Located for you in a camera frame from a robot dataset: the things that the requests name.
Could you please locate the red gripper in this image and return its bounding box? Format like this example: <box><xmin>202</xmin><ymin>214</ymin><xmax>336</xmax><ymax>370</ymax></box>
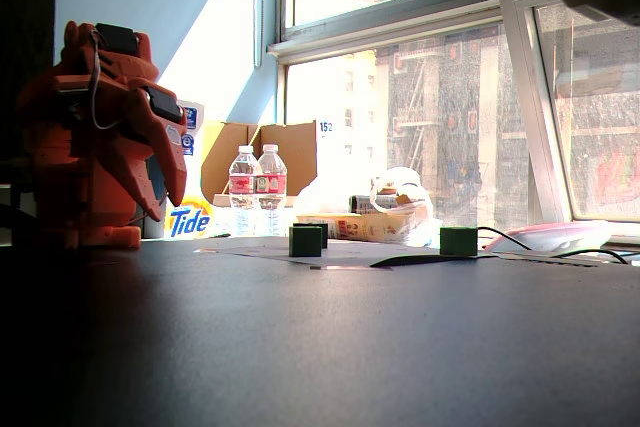
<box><xmin>112</xmin><ymin>77</ymin><xmax>189</xmax><ymax>223</ymax></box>

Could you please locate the green cube with ring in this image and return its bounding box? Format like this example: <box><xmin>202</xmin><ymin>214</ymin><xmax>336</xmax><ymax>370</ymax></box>
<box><xmin>288</xmin><ymin>225</ymin><xmax>324</xmax><ymax>258</ymax></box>
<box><xmin>439</xmin><ymin>226</ymin><xmax>479</xmax><ymax>257</ymax></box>

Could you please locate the white numbered grid paper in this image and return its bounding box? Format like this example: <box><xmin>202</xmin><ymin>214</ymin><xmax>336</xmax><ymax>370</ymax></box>
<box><xmin>193</xmin><ymin>235</ymin><xmax>501</xmax><ymax>269</ymax></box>

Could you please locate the Tide cardboard box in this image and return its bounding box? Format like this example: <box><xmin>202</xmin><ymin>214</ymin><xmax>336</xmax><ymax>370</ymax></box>
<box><xmin>163</xmin><ymin>99</ymin><xmax>335</xmax><ymax>240</ymax></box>

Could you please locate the clear water bottle red label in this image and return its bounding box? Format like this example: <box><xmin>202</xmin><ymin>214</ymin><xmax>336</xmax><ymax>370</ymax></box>
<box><xmin>228</xmin><ymin>144</ymin><xmax>261</xmax><ymax>239</ymax></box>
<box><xmin>256</xmin><ymin>143</ymin><xmax>289</xmax><ymax>239</ymax></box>

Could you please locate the printed snack box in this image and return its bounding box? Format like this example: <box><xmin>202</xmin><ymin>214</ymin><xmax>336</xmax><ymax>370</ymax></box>
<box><xmin>296</xmin><ymin>211</ymin><xmax>417</xmax><ymax>244</ymax></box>

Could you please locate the pink tape strip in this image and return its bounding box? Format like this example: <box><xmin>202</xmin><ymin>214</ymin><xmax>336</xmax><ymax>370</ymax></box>
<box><xmin>309</xmin><ymin>263</ymin><xmax>394</xmax><ymax>271</ymax></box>

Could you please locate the printed cylindrical package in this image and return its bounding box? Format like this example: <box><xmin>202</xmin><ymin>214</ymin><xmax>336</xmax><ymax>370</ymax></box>
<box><xmin>348</xmin><ymin>193</ymin><xmax>399</xmax><ymax>215</ymax></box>

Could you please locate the clear plastic bag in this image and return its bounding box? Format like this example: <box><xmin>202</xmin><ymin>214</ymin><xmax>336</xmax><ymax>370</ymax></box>
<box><xmin>293</xmin><ymin>166</ymin><xmax>437</xmax><ymax>249</ymax></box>

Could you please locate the black striped ruler strip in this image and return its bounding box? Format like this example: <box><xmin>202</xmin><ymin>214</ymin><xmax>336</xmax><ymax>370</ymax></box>
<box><xmin>492</xmin><ymin>252</ymin><xmax>600</xmax><ymax>269</ymax></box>

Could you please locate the black adapter cable loop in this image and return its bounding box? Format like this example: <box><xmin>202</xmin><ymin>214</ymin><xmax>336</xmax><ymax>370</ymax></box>
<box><xmin>477</xmin><ymin>226</ymin><xmax>534</xmax><ymax>252</ymax></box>

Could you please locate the window frame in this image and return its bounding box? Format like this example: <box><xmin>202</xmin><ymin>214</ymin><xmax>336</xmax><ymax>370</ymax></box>
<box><xmin>253</xmin><ymin>0</ymin><xmax>640</xmax><ymax>239</ymax></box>

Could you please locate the long black cable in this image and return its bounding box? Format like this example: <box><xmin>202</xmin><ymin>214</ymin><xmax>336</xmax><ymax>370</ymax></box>
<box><xmin>543</xmin><ymin>247</ymin><xmax>630</xmax><ymax>266</ymax></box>

